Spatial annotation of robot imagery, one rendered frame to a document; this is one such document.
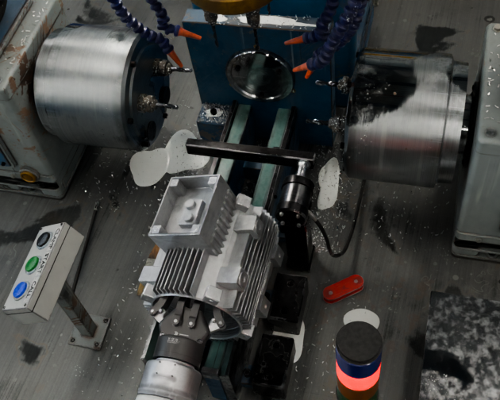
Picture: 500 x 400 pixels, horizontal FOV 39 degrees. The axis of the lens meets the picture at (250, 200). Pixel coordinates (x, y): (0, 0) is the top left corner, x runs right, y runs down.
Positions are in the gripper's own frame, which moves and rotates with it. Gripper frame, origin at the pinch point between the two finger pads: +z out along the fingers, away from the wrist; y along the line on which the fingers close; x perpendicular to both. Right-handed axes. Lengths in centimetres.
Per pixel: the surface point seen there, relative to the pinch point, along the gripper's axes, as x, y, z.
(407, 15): 38, -25, 88
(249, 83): 13.3, 4.3, 43.4
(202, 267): -3.5, -1.3, -5.1
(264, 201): 17.6, -3.8, 18.3
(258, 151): 7.0, -2.8, 23.5
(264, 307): 6.2, -10.6, -6.8
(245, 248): -1.8, -7.0, 0.0
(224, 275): -3.1, -4.9, -5.7
